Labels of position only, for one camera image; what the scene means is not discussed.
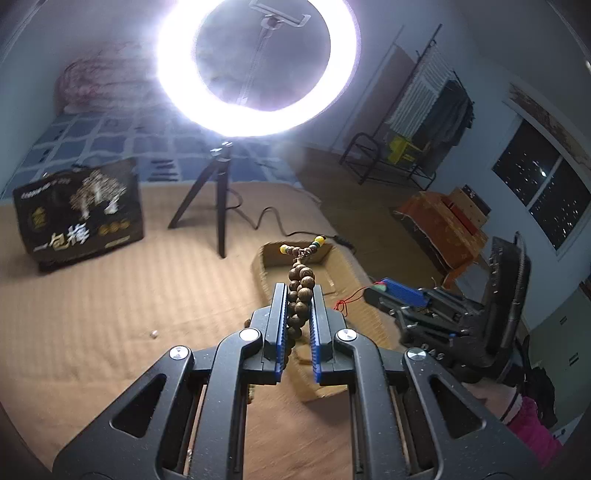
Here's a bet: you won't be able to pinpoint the black printed gift bag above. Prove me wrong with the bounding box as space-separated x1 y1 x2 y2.
12 157 145 274

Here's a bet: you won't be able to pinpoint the blue checked bed sheet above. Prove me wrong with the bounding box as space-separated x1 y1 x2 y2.
0 110 303 200

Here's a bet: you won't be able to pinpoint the white ring light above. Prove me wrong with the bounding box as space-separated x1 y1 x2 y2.
156 0 363 139

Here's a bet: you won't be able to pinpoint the brown cardboard boxes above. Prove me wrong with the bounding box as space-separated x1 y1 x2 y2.
449 184 491 230

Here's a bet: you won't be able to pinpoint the black metal clothes rack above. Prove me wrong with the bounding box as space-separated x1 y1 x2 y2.
340 22 475 191

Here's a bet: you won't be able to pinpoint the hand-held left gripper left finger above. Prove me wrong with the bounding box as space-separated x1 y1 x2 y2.
53 282 289 480

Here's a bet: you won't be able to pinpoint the dark window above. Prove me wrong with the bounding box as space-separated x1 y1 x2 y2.
491 114 591 253

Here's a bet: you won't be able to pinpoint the white striped hanging cloth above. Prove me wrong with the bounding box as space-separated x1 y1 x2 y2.
385 45 457 136

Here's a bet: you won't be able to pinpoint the dark hanging clothes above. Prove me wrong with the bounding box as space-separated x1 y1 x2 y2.
430 79 475 145

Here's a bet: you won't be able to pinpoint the orange cardboard boxes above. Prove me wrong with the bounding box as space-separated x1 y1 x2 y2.
396 191 489 274

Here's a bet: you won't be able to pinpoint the phone holder clamp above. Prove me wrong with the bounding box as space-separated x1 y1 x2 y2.
248 0 309 31

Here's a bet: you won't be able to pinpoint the black tripod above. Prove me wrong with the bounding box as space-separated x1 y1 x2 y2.
167 140 242 259

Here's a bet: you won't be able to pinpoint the pink folded blanket pile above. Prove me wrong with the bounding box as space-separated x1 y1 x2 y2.
54 41 163 117

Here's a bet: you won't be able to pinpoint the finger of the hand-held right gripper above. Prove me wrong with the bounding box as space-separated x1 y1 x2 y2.
369 298 432 330
364 278 435 311

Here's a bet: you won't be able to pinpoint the black wrist band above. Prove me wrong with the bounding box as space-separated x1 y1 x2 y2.
501 391 525 424

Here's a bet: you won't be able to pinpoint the red string green bead pendant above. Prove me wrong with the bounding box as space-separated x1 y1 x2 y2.
335 282 389 311

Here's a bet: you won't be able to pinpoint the brown wooden bead bracelet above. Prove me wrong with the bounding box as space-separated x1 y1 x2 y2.
277 236 329 377

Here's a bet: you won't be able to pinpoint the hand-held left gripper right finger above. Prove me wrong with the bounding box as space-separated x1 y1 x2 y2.
308 284 544 480

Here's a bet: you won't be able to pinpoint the shallow cardboard box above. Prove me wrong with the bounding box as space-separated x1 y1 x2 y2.
252 241 403 403

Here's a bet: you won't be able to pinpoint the black power cable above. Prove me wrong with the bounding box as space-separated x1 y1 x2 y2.
228 185 357 254

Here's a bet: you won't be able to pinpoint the person's right forearm pink sleeve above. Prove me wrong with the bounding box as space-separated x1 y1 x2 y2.
464 375 565 469

